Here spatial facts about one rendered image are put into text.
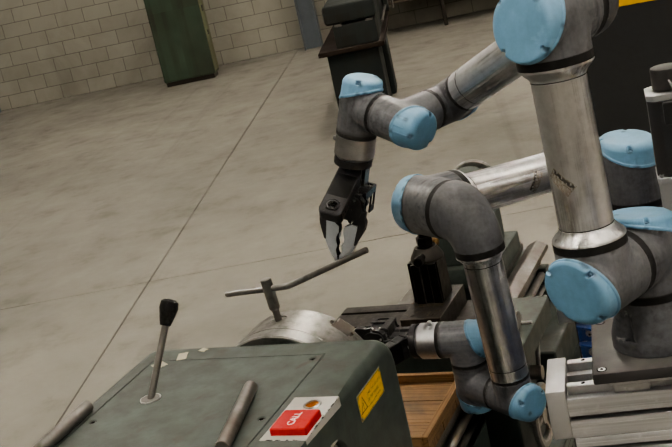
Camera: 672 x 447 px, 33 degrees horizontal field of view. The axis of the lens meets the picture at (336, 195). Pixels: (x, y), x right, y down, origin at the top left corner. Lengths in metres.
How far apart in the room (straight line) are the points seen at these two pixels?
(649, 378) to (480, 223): 0.43
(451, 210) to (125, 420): 0.70
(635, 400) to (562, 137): 0.49
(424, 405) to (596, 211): 0.91
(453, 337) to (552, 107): 0.73
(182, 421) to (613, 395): 0.71
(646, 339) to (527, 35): 0.56
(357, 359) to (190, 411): 0.28
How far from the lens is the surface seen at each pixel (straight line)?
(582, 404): 1.99
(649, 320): 1.93
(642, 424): 2.00
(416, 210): 2.18
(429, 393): 2.60
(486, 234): 2.12
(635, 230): 1.88
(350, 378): 1.83
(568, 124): 1.73
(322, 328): 2.16
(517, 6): 1.69
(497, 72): 1.96
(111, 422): 1.92
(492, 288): 2.16
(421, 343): 2.34
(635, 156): 2.36
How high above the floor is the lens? 1.99
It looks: 15 degrees down
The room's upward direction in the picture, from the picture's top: 13 degrees counter-clockwise
